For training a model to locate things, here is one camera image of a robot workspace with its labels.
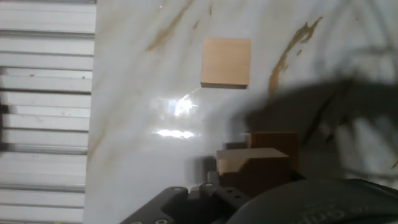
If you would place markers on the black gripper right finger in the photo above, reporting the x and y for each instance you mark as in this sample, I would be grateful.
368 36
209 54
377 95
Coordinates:
297 175

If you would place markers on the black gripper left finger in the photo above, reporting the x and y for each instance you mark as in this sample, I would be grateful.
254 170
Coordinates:
192 207

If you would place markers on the medium light wooden cube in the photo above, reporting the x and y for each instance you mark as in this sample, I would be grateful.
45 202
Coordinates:
225 60
276 140
252 168

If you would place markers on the white marble pattern sheet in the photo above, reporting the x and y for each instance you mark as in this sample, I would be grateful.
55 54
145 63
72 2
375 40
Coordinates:
155 140

